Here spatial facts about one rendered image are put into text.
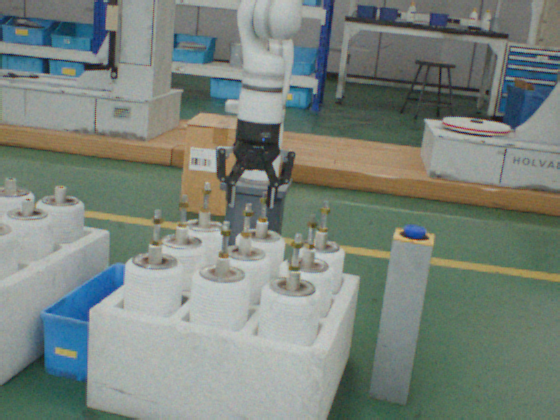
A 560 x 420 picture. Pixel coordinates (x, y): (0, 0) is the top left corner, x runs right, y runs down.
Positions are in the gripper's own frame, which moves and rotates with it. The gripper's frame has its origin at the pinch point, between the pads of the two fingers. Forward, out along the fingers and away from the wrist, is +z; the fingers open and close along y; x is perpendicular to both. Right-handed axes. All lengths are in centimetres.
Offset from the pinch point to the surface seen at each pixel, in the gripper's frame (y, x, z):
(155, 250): -16.9, -5.3, 7.6
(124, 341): -21.7, -10.3, 21.4
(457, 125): 135, 154, 7
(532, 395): 58, -14, 35
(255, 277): 0.8, -5.0, 12.7
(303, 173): 68, 161, 32
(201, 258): -7.5, 2.4, 11.9
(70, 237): -29.5, 28.0, 16.9
